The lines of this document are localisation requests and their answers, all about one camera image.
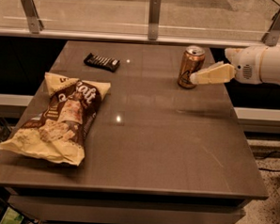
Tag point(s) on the brown chip bag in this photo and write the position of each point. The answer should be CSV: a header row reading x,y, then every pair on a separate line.
x,y
58,134

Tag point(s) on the metal railing bracket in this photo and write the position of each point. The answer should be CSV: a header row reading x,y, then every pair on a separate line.
x,y
34,21
271,37
153,19

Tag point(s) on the right metal railing bracket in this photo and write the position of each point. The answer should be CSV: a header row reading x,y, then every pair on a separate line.
x,y
271,37

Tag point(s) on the orange soda can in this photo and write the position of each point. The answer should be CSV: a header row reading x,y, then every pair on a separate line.
x,y
192,61

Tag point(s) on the grey table drawer front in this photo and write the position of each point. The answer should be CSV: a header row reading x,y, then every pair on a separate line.
x,y
124,212

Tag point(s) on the black candy bar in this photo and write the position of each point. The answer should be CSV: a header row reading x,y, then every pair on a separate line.
x,y
101,62

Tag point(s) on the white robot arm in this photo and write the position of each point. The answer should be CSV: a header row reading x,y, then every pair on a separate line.
x,y
269,65

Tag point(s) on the green package under table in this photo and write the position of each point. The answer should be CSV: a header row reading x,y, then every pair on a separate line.
x,y
10,216

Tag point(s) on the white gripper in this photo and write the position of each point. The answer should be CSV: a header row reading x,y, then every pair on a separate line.
x,y
246,67

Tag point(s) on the left metal railing bracket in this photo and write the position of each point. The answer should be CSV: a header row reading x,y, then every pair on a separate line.
x,y
34,21

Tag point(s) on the middle metal railing bracket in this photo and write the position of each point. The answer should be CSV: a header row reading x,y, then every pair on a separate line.
x,y
153,19

